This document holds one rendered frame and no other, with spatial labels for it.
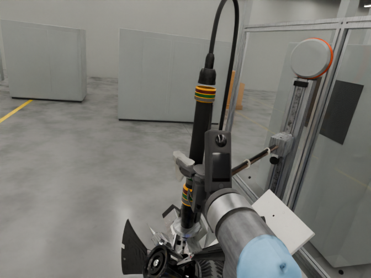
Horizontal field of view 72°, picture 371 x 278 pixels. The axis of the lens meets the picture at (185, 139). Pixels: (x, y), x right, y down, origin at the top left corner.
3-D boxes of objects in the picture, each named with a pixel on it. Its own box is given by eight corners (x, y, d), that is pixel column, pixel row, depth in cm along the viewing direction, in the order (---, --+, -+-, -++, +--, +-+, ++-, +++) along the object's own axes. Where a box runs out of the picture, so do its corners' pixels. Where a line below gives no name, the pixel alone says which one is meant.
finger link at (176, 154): (162, 172, 60) (185, 191, 54) (164, 149, 58) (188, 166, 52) (173, 169, 62) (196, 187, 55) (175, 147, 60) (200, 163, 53)
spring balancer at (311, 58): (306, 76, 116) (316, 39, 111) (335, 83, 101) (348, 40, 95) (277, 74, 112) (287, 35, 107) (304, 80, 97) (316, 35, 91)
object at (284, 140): (275, 148, 116) (280, 130, 114) (290, 153, 112) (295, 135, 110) (266, 153, 109) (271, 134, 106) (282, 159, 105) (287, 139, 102)
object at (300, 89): (263, 204, 128) (296, 80, 107) (273, 209, 125) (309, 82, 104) (261, 206, 126) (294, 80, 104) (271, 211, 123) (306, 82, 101)
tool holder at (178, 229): (189, 213, 72) (193, 183, 69) (208, 225, 68) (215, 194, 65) (167, 227, 65) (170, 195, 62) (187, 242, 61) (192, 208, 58)
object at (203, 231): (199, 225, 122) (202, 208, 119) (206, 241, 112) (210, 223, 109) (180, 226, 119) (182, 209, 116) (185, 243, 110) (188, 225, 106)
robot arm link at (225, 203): (218, 208, 37) (267, 204, 40) (208, 191, 41) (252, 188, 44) (211, 247, 40) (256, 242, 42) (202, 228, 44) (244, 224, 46)
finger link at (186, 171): (170, 165, 54) (195, 185, 48) (170, 159, 54) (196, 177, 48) (187, 161, 57) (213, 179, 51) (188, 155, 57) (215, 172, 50)
